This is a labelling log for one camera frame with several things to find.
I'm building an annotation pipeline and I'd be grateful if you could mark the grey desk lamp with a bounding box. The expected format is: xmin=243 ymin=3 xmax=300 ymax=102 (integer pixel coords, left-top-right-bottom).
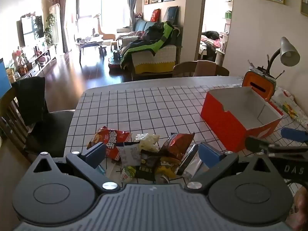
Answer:
xmin=267 ymin=37 xmax=301 ymax=74

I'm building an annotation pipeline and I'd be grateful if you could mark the white yellow throw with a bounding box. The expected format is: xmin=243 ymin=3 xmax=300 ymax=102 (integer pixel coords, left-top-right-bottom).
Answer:
xmin=131 ymin=44 xmax=178 ymax=74

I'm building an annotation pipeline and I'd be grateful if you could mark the clear plastic wrapper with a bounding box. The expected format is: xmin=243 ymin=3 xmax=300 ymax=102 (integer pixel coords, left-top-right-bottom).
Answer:
xmin=248 ymin=60 xmax=265 ymax=74

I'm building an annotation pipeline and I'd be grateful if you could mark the white snack packet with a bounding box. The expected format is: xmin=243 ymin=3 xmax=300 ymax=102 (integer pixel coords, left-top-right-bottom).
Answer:
xmin=119 ymin=142 xmax=142 ymax=167

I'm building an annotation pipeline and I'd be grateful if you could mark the television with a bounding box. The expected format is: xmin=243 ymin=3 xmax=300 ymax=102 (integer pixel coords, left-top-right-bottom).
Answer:
xmin=16 ymin=15 xmax=44 ymax=48

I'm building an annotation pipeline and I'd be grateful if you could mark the television cabinet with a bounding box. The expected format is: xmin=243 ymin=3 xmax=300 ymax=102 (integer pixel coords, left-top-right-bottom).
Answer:
xmin=23 ymin=44 xmax=58 ymax=78

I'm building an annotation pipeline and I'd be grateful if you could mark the silver and black snack packet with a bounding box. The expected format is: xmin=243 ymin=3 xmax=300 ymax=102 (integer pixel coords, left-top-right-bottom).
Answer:
xmin=176 ymin=144 xmax=204 ymax=180

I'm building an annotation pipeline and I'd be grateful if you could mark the sofa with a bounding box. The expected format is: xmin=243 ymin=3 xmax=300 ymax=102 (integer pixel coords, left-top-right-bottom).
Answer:
xmin=116 ymin=19 xmax=181 ymax=82

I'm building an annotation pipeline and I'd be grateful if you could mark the grey curtain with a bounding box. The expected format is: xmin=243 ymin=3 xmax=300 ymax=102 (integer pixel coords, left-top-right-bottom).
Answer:
xmin=125 ymin=0 xmax=137 ymax=32
xmin=57 ymin=0 xmax=69 ymax=54

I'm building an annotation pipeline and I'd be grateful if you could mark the colourful printed cloth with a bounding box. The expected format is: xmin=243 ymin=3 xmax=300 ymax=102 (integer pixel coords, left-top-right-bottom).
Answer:
xmin=271 ymin=87 xmax=308 ymax=128

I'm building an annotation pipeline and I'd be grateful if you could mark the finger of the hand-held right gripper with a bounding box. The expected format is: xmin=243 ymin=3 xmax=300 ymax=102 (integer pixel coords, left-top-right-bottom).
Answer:
xmin=245 ymin=136 xmax=308 ymax=155
xmin=280 ymin=127 xmax=308 ymax=145

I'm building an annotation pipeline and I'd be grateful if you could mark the green house plant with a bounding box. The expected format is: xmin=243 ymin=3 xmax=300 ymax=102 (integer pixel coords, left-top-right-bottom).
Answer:
xmin=44 ymin=13 xmax=56 ymax=46

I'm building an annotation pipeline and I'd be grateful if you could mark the person's right hand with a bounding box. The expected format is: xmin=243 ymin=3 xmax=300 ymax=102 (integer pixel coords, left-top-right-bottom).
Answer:
xmin=287 ymin=187 xmax=308 ymax=231

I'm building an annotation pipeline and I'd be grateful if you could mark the white standing air conditioner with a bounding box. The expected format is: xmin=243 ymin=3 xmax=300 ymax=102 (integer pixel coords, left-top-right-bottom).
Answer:
xmin=49 ymin=3 xmax=60 ymax=46

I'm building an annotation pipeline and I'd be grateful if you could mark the pink cloth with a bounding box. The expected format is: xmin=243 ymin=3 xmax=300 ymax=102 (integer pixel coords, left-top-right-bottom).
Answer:
xmin=194 ymin=61 xmax=217 ymax=77

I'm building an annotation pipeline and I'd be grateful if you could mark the red cushion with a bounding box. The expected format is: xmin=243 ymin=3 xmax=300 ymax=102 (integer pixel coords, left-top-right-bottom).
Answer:
xmin=150 ymin=9 xmax=161 ymax=22

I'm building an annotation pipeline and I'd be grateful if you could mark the orange green tissue box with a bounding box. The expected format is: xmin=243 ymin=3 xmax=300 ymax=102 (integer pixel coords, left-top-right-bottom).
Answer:
xmin=242 ymin=70 xmax=277 ymax=103

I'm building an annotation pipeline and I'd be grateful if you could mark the large red chip packet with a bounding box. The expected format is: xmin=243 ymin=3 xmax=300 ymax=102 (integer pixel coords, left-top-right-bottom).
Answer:
xmin=87 ymin=126 xmax=132 ymax=162

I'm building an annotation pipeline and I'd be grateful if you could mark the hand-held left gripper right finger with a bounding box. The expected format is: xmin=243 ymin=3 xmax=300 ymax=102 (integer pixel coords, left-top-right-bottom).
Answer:
xmin=184 ymin=142 xmax=280 ymax=195

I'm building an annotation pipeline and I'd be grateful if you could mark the green black jacket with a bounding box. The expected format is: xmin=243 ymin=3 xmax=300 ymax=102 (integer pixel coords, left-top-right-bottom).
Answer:
xmin=120 ymin=22 xmax=181 ymax=71

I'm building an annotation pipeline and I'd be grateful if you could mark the blue cushion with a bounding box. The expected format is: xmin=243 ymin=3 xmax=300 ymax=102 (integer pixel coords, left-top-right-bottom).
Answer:
xmin=163 ymin=6 xmax=179 ymax=25

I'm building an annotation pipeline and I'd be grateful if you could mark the checked tablecloth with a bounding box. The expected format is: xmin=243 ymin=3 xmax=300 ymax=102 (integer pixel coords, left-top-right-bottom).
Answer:
xmin=64 ymin=76 xmax=308 ymax=198

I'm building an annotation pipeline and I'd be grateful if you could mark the black chair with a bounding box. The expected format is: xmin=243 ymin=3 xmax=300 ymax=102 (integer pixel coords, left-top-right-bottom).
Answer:
xmin=0 ymin=76 xmax=75 ymax=159

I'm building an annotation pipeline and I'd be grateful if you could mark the wooden chair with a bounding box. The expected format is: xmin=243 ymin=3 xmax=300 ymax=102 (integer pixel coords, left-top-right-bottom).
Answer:
xmin=172 ymin=61 xmax=230 ymax=78

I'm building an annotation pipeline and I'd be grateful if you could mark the dark red snack packet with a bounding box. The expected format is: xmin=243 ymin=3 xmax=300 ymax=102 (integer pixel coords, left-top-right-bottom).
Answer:
xmin=161 ymin=132 xmax=195 ymax=162

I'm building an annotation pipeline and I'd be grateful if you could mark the dark cloth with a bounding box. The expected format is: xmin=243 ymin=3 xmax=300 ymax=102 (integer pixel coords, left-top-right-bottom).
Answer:
xmin=11 ymin=76 xmax=49 ymax=126

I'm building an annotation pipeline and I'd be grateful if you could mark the wooden giraffe figure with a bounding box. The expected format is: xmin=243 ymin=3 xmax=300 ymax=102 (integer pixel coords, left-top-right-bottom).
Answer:
xmin=93 ymin=13 xmax=116 ymax=40

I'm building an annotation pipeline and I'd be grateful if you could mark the pale yellow clear snack packet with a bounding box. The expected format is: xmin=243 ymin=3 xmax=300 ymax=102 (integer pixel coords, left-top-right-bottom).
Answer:
xmin=134 ymin=133 xmax=161 ymax=152

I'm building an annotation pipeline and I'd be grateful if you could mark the small green white snack cup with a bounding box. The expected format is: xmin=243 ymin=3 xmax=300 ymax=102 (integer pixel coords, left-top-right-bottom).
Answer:
xmin=120 ymin=166 xmax=136 ymax=182

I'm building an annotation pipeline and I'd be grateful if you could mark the coffee table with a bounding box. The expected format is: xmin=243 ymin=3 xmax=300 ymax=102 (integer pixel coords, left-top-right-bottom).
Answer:
xmin=75 ymin=34 xmax=104 ymax=64

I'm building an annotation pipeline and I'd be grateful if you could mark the blue cabinet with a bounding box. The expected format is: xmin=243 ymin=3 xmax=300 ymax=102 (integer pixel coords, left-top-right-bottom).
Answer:
xmin=0 ymin=58 xmax=12 ymax=100

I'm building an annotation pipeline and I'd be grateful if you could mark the orange cardboard box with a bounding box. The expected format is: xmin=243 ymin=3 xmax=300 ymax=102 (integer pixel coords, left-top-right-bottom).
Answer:
xmin=200 ymin=86 xmax=285 ymax=152

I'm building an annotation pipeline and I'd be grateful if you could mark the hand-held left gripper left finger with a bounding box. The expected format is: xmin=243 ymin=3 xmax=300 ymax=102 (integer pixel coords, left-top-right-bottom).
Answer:
xmin=32 ymin=142 xmax=121 ymax=194

